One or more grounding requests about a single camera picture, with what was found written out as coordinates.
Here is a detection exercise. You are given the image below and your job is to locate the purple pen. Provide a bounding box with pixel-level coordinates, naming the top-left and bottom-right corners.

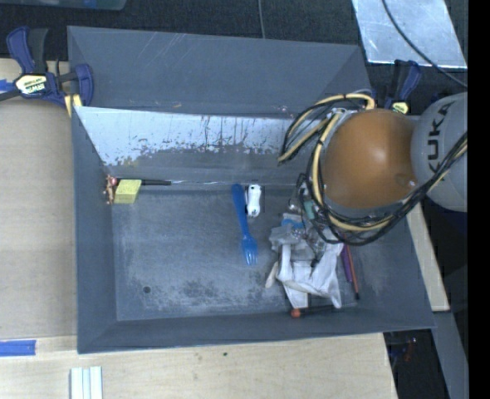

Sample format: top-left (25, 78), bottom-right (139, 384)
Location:
top-left (340, 243), bottom-right (354, 284)

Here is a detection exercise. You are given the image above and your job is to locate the red-brown small brush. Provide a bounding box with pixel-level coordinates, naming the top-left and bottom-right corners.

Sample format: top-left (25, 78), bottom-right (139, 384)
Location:
top-left (103, 174), bottom-right (118, 204)

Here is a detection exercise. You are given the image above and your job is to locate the pale wood board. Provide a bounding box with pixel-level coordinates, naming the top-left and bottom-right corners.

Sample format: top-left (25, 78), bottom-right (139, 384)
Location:
top-left (0, 100), bottom-right (80, 342)

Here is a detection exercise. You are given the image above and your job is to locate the white cloth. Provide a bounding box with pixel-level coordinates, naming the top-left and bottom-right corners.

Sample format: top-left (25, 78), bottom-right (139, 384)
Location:
top-left (274, 239), bottom-right (345, 310)

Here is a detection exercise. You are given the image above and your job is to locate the grey metal bin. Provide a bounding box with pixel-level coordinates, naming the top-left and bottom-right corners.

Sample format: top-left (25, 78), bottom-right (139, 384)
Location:
top-left (66, 25), bottom-right (438, 355)

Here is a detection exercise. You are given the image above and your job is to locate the beige wooden stick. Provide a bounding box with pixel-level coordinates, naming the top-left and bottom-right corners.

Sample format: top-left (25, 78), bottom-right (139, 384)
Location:
top-left (264, 260), bottom-right (280, 289)

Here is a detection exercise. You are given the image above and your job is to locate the yellow block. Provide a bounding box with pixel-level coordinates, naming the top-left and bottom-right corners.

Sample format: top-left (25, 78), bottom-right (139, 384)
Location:
top-left (115, 179), bottom-right (143, 205)

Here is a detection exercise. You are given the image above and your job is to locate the black marker with orange cap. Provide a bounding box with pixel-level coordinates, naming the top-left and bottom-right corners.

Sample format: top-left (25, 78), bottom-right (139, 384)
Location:
top-left (290, 304), bottom-right (346, 318)

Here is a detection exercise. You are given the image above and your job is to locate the blue plastic fork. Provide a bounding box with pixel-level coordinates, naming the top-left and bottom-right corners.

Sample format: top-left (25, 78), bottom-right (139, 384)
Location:
top-left (230, 183), bottom-right (259, 266)

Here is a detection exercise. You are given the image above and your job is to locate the orange pencil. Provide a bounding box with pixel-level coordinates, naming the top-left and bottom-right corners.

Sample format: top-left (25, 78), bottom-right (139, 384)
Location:
top-left (345, 244), bottom-right (362, 301)

